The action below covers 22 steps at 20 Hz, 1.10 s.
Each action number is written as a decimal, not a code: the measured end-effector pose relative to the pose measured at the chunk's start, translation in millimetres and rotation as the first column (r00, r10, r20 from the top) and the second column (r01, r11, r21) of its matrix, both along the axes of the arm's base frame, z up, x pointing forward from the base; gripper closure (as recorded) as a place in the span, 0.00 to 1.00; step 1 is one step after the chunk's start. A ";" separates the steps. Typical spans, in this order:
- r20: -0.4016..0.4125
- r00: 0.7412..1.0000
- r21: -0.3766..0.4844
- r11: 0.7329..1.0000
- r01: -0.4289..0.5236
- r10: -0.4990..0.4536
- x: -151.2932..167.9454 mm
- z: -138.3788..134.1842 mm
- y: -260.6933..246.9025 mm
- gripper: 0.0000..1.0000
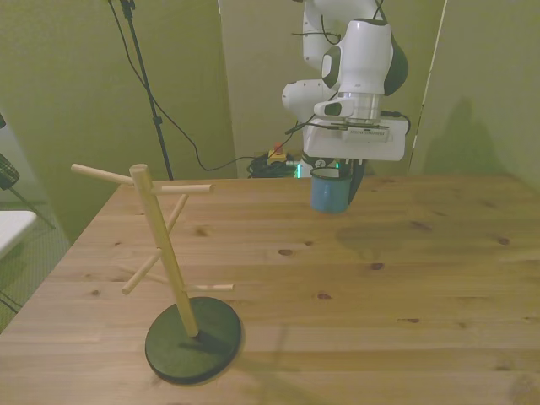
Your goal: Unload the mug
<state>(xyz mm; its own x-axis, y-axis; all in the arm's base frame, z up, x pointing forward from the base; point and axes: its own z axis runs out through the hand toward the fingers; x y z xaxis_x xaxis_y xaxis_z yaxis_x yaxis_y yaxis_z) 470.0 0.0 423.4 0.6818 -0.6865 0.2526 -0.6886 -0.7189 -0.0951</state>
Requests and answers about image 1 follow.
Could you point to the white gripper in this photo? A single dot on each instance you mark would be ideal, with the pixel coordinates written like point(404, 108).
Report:
point(358, 149)

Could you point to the blue enamel mug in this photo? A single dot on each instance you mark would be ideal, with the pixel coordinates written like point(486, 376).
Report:
point(327, 194)

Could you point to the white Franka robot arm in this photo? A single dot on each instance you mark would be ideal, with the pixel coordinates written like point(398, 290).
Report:
point(365, 55)

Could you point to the yellow emergency stop box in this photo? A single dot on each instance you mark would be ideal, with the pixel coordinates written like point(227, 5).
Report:
point(277, 157)

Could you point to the white side table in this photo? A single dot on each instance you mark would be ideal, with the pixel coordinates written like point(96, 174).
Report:
point(12, 228)

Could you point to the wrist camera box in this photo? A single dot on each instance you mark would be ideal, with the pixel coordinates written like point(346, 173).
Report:
point(369, 134)

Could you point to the black camera stand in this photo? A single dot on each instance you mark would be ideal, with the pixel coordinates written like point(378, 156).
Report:
point(160, 139)

